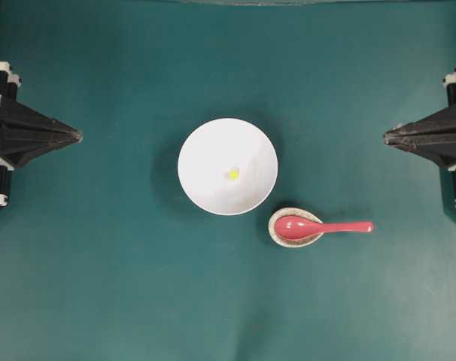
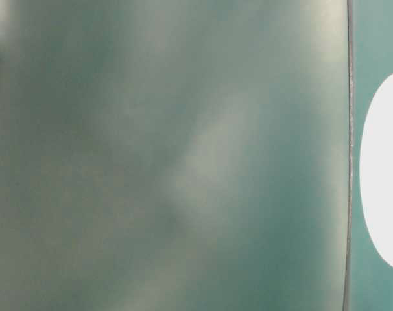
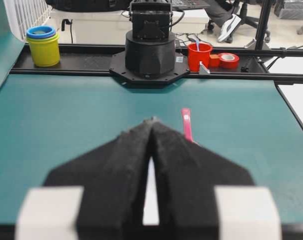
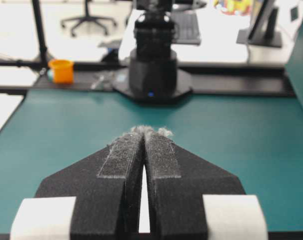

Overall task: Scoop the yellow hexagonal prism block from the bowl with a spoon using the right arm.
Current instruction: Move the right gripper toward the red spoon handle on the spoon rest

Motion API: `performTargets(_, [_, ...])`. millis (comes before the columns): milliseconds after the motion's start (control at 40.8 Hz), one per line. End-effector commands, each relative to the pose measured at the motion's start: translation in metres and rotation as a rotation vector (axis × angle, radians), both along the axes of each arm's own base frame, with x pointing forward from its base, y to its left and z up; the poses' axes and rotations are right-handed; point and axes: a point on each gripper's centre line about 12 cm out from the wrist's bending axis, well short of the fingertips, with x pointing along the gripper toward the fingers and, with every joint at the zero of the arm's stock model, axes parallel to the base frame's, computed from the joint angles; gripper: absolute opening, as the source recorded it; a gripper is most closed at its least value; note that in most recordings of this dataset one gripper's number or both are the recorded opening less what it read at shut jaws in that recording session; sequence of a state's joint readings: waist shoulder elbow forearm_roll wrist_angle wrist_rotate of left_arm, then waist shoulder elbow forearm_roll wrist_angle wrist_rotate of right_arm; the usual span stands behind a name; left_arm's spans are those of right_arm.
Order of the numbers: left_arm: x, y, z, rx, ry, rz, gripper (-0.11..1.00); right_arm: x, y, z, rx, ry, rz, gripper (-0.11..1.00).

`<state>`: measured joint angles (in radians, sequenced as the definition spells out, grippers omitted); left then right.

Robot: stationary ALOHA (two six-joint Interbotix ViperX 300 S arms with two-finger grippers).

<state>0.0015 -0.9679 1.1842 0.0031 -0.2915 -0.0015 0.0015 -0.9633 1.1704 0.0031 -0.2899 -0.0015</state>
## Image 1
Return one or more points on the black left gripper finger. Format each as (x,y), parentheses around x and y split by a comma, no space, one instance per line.
(21,117)
(17,153)

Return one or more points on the white bowl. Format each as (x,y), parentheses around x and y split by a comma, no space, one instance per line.
(214,149)

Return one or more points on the crackle glaze spoon rest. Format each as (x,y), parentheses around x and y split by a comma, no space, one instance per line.
(283,212)

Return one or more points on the yellow hexagonal prism block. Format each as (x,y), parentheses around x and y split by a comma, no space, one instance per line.
(233,175)

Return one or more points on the green table mat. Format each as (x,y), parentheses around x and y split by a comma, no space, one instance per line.
(103,256)

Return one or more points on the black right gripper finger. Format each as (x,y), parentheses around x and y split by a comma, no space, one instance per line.
(440,149)
(439,123)

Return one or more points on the pink plastic spoon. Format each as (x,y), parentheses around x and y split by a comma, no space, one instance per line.
(297,228)

